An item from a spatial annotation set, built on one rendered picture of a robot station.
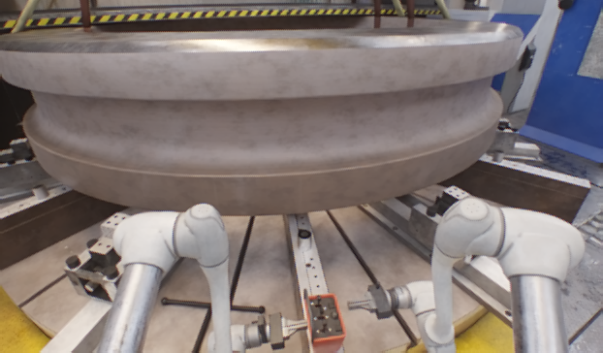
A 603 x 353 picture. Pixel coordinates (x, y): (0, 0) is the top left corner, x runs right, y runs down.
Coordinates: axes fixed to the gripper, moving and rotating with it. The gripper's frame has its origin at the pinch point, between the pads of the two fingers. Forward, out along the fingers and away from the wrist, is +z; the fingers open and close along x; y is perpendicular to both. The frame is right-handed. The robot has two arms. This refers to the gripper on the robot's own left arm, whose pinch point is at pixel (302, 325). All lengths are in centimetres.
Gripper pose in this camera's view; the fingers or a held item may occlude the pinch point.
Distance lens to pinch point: 133.8
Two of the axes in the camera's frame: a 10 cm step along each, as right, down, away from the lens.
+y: 1.2, 8.7, 4.9
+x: 1.4, 4.7, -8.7
